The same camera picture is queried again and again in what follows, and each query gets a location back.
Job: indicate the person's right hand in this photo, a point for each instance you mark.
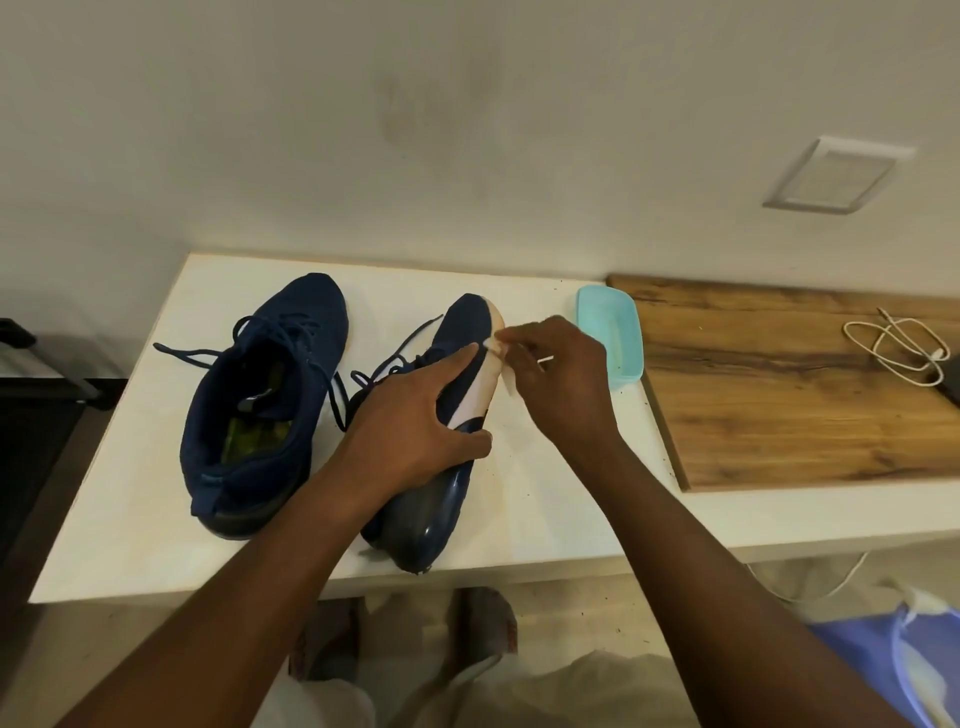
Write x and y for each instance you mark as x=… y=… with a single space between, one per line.
x=570 y=382

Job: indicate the person's left hand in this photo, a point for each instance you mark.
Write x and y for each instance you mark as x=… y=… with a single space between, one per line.
x=397 y=435

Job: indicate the beige cleaning cloth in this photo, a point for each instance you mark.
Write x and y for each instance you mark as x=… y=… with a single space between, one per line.
x=545 y=361

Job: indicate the black shoe rack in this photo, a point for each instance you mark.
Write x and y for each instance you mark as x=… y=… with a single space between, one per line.
x=30 y=450

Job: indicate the person's right forearm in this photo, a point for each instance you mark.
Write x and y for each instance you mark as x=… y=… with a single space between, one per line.
x=720 y=585

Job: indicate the person's left forearm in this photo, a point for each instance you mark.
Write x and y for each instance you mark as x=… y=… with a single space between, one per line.
x=240 y=615

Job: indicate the person's right foot grey sock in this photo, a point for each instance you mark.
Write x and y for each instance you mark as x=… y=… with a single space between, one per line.
x=487 y=622

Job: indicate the person's foot grey sock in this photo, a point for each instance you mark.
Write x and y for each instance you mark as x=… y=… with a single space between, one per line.
x=487 y=622
x=330 y=637

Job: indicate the person's left foot grey sock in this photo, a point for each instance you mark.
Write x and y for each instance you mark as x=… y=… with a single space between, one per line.
x=330 y=637

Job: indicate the light blue plastic container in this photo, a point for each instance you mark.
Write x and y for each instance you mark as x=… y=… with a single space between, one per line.
x=611 y=322

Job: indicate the brown wooden board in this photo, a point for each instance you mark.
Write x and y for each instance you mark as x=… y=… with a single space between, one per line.
x=780 y=405

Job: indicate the white shorts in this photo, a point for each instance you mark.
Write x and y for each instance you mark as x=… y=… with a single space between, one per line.
x=600 y=697

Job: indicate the black device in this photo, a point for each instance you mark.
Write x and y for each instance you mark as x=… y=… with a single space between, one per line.
x=952 y=390

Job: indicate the blue plastic bag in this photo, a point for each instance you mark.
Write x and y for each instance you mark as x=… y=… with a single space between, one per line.
x=862 y=660

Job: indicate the white wall switch plate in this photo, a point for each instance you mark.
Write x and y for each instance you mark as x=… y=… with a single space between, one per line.
x=836 y=176

